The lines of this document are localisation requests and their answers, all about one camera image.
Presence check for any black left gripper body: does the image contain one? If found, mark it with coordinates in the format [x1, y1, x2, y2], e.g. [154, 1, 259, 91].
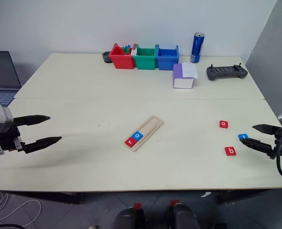
[0, 120, 27, 154]

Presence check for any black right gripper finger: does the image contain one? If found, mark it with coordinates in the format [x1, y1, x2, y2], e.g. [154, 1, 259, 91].
[252, 124, 281, 137]
[240, 138, 275, 159]

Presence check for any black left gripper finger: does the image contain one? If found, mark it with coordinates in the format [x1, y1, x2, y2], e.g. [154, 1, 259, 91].
[23, 136, 63, 155]
[13, 114, 52, 126]

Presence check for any red letter tile b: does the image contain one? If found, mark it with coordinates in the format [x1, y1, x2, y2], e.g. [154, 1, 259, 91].
[224, 146, 237, 157]

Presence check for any wooden letter tray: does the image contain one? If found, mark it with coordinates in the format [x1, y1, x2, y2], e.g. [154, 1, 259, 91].
[125, 115, 165, 152]

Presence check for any red letter tile r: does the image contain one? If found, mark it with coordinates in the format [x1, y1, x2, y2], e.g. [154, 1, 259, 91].
[125, 136, 138, 149]

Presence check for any blue letter tile o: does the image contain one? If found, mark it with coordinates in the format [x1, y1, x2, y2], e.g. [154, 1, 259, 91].
[132, 131, 144, 142]

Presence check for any dark grey laptop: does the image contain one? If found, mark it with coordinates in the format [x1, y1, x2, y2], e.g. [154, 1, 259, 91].
[0, 51, 22, 109]

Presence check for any grey handheld controller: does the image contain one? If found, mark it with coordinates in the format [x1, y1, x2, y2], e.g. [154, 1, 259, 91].
[206, 63, 249, 82]

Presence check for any dark grey round bowl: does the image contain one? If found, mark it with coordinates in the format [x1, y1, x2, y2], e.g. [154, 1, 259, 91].
[102, 51, 113, 64]

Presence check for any white paper sheet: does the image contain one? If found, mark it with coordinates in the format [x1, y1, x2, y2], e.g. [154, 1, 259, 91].
[182, 62, 199, 79]

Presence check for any dark rounded shape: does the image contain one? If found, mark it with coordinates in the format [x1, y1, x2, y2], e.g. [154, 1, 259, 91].
[112, 207, 146, 229]
[166, 203, 201, 229]

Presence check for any purple white box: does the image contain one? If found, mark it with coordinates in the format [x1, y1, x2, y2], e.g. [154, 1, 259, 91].
[172, 63, 195, 90]

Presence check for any red plastic bin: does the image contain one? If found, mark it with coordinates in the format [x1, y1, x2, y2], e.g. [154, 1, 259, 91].
[108, 43, 136, 70]

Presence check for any blue drink can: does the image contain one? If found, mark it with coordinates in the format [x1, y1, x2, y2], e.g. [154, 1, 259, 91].
[190, 32, 205, 64]

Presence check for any blue plastic bin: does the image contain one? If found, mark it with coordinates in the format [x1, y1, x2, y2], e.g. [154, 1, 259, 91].
[156, 44, 180, 71]

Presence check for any green plastic bin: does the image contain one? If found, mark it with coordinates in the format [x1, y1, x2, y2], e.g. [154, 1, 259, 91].
[133, 44, 159, 70]

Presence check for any black table frame bar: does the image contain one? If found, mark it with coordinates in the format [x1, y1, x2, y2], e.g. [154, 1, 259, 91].
[0, 189, 83, 206]
[214, 188, 282, 205]

